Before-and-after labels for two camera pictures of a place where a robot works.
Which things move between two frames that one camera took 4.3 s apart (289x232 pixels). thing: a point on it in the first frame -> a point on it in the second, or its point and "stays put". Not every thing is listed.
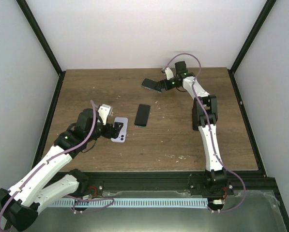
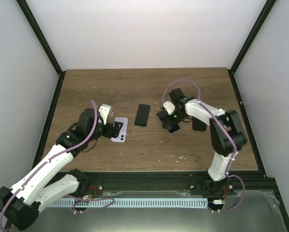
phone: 151,84 -> 170,123
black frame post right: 251,35 stays put
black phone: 142,115 stays put
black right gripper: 163,82 -> 167,121
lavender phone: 121,136 stays put
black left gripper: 109,134 stays put
